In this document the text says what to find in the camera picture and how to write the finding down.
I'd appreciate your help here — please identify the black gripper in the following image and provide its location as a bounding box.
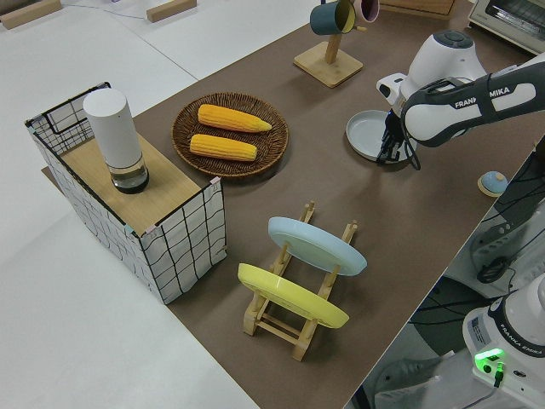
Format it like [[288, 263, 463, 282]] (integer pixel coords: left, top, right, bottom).
[[376, 108, 406, 166]]

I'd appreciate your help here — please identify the gray round plate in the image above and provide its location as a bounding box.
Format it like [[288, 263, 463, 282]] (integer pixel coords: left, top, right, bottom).
[[345, 109, 410, 164]]

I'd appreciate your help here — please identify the light blue plate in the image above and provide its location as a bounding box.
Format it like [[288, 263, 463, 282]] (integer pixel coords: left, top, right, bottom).
[[267, 216, 369, 279]]

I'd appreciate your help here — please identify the yellow plate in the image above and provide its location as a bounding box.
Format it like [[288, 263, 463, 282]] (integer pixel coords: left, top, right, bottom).
[[236, 262, 351, 331]]

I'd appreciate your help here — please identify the brown table mat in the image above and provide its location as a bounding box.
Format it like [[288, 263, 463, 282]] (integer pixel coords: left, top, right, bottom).
[[40, 0, 545, 409]]

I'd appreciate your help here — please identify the wooden mug stand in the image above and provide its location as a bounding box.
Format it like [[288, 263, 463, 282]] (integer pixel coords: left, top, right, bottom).
[[292, 24, 368, 89]]

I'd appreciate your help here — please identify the blue dome lid wooden base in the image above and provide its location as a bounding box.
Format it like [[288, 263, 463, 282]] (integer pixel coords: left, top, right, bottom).
[[477, 170, 508, 199]]

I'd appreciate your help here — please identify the pink mug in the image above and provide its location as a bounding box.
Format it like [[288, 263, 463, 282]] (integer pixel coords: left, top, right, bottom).
[[356, 0, 381, 23]]

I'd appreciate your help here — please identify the dark teal mug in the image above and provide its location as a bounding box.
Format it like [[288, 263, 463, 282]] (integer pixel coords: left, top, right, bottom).
[[309, 3, 347, 37]]

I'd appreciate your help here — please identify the wooden drawer box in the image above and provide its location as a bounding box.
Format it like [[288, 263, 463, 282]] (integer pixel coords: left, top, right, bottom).
[[378, 0, 457, 21]]

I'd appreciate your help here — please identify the yellow corn cob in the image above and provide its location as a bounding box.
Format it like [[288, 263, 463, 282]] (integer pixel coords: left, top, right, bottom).
[[197, 103, 274, 134], [188, 133, 258, 164]]

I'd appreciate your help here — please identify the white toaster oven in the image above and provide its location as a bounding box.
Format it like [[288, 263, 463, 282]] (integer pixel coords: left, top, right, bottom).
[[468, 0, 545, 57]]

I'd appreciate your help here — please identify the wooden dish rack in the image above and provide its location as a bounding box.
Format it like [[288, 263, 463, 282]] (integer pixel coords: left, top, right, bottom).
[[242, 199, 360, 363]]

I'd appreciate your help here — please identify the round wicker tray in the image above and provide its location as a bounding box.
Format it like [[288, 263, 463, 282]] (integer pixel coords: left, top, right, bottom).
[[171, 90, 291, 178]]

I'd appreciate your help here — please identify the wooden board lid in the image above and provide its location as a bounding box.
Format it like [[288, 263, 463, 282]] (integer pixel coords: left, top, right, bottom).
[[59, 137, 203, 228]]

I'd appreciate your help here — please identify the short wooden block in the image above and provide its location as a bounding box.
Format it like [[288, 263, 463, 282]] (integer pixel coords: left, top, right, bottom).
[[145, 0, 198, 23]]

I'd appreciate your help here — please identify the white cylindrical bottle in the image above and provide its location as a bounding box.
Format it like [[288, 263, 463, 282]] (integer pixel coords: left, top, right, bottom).
[[82, 87, 152, 195]]

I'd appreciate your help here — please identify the long wooden block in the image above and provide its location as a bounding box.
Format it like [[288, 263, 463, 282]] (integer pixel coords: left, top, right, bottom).
[[0, 0, 63, 31]]

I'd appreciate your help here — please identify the black cable bundle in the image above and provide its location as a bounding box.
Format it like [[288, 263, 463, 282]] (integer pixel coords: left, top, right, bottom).
[[476, 256, 509, 285]]

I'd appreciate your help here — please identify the wire basket with checked liner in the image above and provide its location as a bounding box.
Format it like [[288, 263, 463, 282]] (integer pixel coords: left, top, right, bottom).
[[24, 81, 227, 307]]

